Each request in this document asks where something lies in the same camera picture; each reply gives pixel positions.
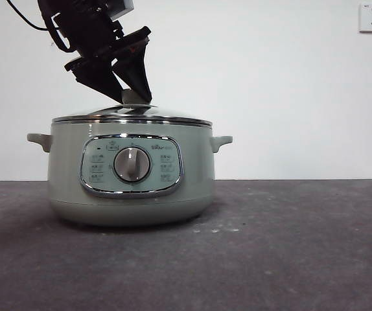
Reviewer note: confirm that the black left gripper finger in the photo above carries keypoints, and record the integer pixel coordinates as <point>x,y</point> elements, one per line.
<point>103,81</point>
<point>137,71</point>

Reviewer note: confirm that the glass lid with green knob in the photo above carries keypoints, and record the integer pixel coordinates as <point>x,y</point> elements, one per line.
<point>160,113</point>

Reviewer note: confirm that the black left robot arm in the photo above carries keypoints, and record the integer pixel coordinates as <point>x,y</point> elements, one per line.
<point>72,4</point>

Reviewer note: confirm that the pale green electric pot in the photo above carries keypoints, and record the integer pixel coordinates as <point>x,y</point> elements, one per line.
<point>66,162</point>

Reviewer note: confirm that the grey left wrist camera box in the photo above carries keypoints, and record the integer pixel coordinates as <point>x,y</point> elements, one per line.
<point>122,6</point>

